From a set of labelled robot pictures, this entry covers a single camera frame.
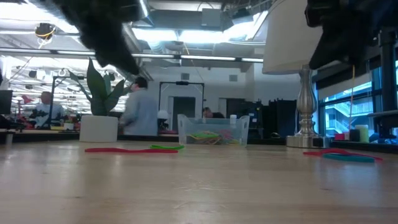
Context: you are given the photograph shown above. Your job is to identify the grey ceiling duct box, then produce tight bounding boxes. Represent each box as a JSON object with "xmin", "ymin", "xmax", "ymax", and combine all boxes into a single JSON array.
[{"xmin": 201, "ymin": 7, "xmax": 224, "ymax": 28}]

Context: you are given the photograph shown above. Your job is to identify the black aluminium frame rail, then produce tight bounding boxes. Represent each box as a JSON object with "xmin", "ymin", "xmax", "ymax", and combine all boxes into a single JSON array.
[{"xmin": 117, "ymin": 133, "xmax": 289, "ymax": 146}]

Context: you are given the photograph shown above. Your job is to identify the black rectangular stand frame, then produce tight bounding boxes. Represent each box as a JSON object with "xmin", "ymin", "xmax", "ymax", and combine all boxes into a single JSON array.
[{"xmin": 157, "ymin": 80, "xmax": 206, "ymax": 118}]

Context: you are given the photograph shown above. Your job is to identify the ceiling light strip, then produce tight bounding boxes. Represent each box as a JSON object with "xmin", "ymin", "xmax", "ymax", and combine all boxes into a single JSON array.
[{"xmin": 0, "ymin": 47, "xmax": 264, "ymax": 63}]

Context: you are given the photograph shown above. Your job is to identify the light green cup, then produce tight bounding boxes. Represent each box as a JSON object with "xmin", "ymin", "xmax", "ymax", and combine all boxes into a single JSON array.
[{"xmin": 355, "ymin": 124, "xmax": 370, "ymax": 143}]

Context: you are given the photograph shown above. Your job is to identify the black cabinets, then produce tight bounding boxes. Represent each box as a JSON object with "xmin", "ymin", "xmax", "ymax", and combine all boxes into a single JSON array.
[{"xmin": 226, "ymin": 95, "xmax": 298, "ymax": 139}]

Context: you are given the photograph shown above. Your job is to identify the snake plant in white pot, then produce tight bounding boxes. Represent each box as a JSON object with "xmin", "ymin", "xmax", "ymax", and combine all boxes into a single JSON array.
[{"xmin": 68, "ymin": 57, "xmax": 134, "ymax": 143}]

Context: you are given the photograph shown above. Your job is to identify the pale yellow rubber band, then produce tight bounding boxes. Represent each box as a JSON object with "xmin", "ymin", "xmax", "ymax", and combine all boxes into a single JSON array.
[{"xmin": 192, "ymin": 136, "xmax": 240, "ymax": 146}]

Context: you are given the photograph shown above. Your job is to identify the teal rubber band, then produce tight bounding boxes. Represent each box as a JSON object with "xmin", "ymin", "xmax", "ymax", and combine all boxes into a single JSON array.
[{"xmin": 322, "ymin": 152, "xmax": 376, "ymax": 164}]

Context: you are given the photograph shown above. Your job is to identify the table lamp white shade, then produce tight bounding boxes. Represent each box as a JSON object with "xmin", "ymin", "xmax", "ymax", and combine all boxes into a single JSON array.
[{"xmin": 262, "ymin": 0, "xmax": 341, "ymax": 149}]

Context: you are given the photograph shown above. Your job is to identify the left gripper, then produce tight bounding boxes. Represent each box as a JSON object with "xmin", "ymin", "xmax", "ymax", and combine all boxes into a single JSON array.
[{"xmin": 52, "ymin": 0, "xmax": 144, "ymax": 75}]

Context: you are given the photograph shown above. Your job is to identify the green rubber band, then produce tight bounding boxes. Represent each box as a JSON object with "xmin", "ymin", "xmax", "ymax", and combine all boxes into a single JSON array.
[
  {"xmin": 149, "ymin": 144, "xmax": 185, "ymax": 151},
  {"xmin": 187, "ymin": 132, "xmax": 220, "ymax": 140}
]

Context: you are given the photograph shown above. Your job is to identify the black window column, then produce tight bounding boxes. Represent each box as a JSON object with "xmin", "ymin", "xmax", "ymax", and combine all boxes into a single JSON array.
[{"xmin": 377, "ymin": 29, "xmax": 398, "ymax": 139}]

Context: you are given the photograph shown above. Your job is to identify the black workstation frame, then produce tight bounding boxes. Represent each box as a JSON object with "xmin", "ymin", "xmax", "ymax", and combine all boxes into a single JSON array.
[{"xmin": 49, "ymin": 75, "xmax": 86, "ymax": 130}]

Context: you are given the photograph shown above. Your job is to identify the person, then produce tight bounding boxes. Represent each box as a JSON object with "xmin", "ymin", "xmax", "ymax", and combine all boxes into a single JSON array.
[
  {"xmin": 29, "ymin": 90, "xmax": 66, "ymax": 128},
  {"xmin": 119, "ymin": 76, "xmax": 159, "ymax": 137},
  {"xmin": 201, "ymin": 106, "xmax": 225, "ymax": 119}
]

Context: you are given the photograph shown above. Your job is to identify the yellow black ceiling reel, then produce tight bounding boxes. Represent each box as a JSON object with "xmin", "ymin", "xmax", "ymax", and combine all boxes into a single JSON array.
[{"xmin": 34, "ymin": 22, "xmax": 57, "ymax": 41}]

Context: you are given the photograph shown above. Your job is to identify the red rubber band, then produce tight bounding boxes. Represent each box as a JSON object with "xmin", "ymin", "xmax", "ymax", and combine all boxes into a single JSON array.
[
  {"xmin": 84, "ymin": 147, "xmax": 179, "ymax": 154},
  {"xmin": 303, "ymin": 148, "xmax": 383, "ymax": 162}
]

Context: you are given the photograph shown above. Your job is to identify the rubber bands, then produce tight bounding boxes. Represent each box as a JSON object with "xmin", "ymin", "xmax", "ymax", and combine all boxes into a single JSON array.
[{"xmin": 219, "ymin": 129, "xmax": 237, "ymax": 141}]

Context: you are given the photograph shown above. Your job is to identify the white dome lamp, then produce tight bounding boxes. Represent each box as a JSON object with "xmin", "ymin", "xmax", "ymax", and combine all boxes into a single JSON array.
[{"xmin": 157, "ymin": 109, "xmax": 170, "ymax": 131}]

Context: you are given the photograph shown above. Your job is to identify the black monitor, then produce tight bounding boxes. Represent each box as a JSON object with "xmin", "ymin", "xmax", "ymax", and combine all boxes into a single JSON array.
[{"xmin": 0, "ymin": 89, "xmax": 14, "ymax": 115}]

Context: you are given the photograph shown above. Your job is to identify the dark doorway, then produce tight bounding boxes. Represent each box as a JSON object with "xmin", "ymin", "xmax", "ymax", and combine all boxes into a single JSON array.
[{"xmin": 172, "ymin": 95, "xmax": 197, "ymax": 127}]

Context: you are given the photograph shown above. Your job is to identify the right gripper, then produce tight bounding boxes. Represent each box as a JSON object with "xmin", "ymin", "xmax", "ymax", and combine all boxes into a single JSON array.
[{"xmin": 304, "ymin": 0, "xmax": 379, "ymax": 71}]

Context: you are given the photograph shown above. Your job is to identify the clear plastic bin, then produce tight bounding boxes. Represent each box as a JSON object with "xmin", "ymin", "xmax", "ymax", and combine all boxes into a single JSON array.
[{"xmin": 177, "ymin": 113, "xmax": 251, "ymax": 147}]

